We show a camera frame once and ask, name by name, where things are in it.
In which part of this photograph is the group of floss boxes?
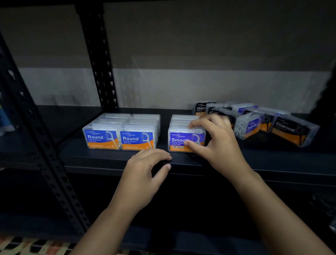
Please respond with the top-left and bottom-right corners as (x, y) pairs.
(82, 101), (321, 153)

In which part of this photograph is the person's right hand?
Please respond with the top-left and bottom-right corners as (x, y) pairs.
(183, 113), (259, 183)

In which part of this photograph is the row of blue white tubes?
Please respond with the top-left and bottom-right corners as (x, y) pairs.
(0, 105), (15, 137)

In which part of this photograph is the black label dental floss box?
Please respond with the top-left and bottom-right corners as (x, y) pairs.
(192, 101), (217, 116)

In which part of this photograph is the person's left hand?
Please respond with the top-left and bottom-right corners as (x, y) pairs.
(109, 148), (173, 215)

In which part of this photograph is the pack of clear plastic bottles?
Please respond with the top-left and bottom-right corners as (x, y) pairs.
(309, 192), (336, 232)

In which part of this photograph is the blue label dental floss box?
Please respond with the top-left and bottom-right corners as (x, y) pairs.
(168, 126), (206, 153)

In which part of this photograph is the dark metal shelf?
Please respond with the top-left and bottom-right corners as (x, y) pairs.
(0, 0), (336, 255)

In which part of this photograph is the person's right forearm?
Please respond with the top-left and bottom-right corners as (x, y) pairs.
(233, 171), (335, 255)

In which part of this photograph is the person's left forearm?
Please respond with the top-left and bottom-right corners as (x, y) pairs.
(69, 205), (137, 255)

